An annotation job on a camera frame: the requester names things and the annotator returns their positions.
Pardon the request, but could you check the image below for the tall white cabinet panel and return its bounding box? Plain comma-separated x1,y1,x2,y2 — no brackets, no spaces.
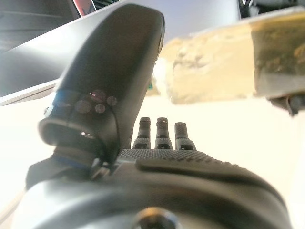
0,0,240,107

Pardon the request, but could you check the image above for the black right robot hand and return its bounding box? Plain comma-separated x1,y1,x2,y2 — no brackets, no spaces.
265,92,305,117

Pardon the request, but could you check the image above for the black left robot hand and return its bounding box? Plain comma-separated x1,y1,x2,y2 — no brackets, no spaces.
11,3,294,229

